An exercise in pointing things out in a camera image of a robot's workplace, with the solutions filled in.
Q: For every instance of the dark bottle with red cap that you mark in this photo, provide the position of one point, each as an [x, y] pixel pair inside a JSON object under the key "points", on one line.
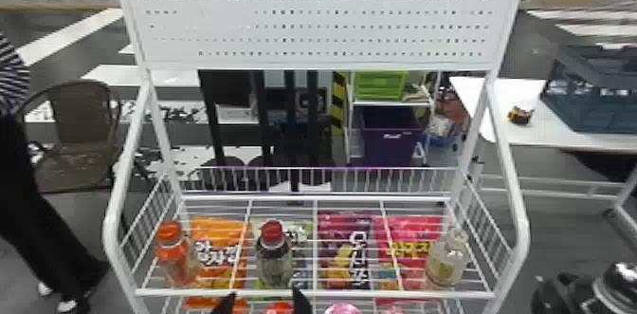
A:
{"points": [[273, 256]]}

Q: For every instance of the white side table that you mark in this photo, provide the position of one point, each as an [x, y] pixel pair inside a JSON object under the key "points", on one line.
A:
{"points": [[545, 131]]}

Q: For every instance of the orange snack packet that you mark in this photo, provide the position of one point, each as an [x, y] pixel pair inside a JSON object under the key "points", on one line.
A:
{"points": [[219, 230]]}

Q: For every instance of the striped post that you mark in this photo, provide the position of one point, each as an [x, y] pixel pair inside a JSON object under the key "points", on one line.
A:
{"points": [[338, 101]]}

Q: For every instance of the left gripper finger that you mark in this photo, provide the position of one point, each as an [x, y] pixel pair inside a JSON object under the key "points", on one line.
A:
{"points": [[301, 306], [226, 307]]}

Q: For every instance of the orange bottle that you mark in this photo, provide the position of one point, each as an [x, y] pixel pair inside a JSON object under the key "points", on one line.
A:
{"points": [[171, 251]]}

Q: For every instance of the brown chair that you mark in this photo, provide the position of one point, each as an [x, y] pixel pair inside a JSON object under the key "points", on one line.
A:
{"points": [[82, 121]]}

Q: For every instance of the pink bottle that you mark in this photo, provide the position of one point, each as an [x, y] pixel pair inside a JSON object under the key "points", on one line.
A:
{"points": [[342, 309]]}

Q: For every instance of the blue crate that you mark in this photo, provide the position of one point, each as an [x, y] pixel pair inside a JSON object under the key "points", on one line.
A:
{"points": [[592, 107]]}

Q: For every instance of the purple crate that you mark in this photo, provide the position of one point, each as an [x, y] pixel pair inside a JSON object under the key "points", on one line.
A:
{"points": [[390, 141]]}

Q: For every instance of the clear pale bottle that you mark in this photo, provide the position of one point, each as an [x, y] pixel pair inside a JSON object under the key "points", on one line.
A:
{"points": [[446, 261]]}

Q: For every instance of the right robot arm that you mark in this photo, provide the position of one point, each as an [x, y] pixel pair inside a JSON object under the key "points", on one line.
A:
{"points": [[562, 297]]}

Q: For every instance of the pink snack packet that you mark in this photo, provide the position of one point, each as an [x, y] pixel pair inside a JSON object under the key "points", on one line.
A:
{"points": [[408, 236]]}

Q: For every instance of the person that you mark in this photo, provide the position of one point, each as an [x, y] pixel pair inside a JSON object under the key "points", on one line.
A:
{"points": [[30, 226]]}

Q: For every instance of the purple snack packet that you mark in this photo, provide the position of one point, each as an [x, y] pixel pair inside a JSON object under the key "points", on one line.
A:
{"points": [[343, 229]]}

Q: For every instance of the green basket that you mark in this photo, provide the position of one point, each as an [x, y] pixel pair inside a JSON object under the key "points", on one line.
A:
{"points": [[380, 86]]}

